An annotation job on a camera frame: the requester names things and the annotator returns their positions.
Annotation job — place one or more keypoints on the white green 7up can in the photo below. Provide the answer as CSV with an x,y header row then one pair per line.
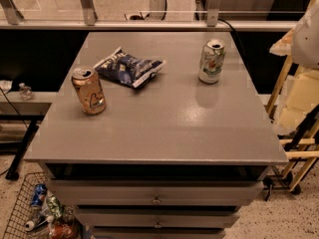
x,y
211,61

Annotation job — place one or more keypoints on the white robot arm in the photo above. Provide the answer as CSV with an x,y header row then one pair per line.
x,y
302,42

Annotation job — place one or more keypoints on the gold soda can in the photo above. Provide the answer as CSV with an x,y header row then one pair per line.
x,y
86,83

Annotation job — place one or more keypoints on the green crushed can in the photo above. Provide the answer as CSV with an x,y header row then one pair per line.
x,y
55,206

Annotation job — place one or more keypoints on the blue pepsi can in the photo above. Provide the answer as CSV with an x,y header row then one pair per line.
x,y
39,195

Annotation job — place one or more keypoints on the red soda can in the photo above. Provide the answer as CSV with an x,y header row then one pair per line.
x,y
63,231

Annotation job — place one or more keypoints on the white black can in basket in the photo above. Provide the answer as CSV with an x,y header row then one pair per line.
x,y
36,222

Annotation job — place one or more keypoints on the grey drawer cabinet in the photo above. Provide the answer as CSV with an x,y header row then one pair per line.
x,y
175,159

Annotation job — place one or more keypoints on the blue chip bag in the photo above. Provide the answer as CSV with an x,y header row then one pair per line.
x,y
127,69

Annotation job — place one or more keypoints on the small glass bottle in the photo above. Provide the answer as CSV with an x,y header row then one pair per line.
x,y
25,92

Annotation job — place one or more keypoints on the black-legged side bench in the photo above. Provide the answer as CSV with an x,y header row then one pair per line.
x,y
27,113

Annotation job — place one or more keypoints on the wire basket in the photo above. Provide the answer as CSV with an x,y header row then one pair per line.
x,y
21,208

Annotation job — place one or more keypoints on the metal railing frame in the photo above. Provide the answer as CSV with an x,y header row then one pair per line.
x,y
94,15

